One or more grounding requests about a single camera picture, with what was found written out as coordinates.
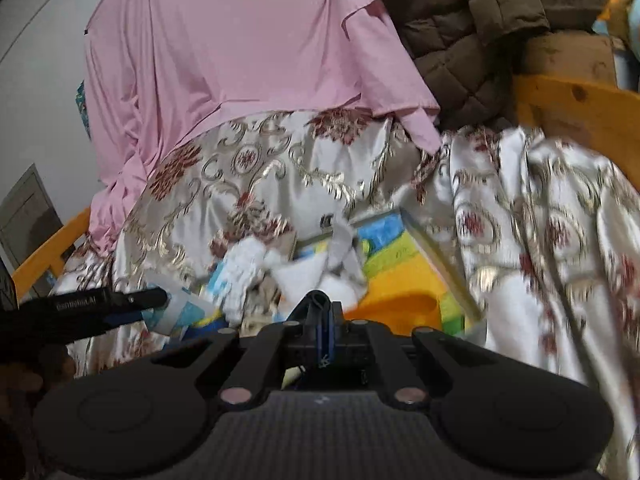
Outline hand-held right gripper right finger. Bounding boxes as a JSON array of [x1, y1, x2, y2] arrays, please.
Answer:
[[326, 301, 495, 408]]

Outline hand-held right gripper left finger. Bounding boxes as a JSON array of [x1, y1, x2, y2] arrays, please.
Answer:
[[150, 290, 328, 408]]

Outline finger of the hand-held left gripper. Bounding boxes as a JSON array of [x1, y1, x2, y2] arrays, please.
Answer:
[[102, 287, 169, 328]]

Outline white blue plastic packet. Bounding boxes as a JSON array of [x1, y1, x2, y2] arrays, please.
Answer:
[[144, 270, 212, 335]]

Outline white cloth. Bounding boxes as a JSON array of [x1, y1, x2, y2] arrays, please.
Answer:
[[272, 260, 368, 311]]

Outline white towel with blue print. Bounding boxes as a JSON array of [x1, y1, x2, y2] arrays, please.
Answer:
[[220, 237, 273, 321]]

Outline burlap drawstring bag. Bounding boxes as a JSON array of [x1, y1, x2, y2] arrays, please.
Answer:
[[240, 230, 301, 331]]

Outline person's left hand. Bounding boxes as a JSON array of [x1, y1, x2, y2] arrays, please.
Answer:
[[0, 350, 76, 413]]

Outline colourful printed cloth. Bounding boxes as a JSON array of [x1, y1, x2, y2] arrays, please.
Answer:
[[200, 212, 466, 336]]

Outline grey door panel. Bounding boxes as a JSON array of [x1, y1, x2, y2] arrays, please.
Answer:
[[0, 162, 63, 271]]

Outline floral satin blanket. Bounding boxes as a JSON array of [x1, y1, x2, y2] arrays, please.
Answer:
[[50, 110, 640, 480]]

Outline pink bed sheet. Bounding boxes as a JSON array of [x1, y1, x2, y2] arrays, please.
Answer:
[[82, 0, 441, 256]]

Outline brown quilted jacket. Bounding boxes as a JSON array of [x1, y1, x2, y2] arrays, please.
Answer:
[[385, 0, 621, 133]]

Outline pale wooden board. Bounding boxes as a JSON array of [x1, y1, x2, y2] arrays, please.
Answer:
[[520, 30, 618, 86]]

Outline colourful patterned scarf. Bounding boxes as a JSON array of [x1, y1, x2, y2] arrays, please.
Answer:
[[592, 0, 640, 51]]

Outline colourful wall poster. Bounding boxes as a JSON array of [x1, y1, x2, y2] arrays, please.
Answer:
[[75, 80, 93, 138]]

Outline wooden bed frame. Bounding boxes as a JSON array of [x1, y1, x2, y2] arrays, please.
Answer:
[[10, 74, 640, 301]]

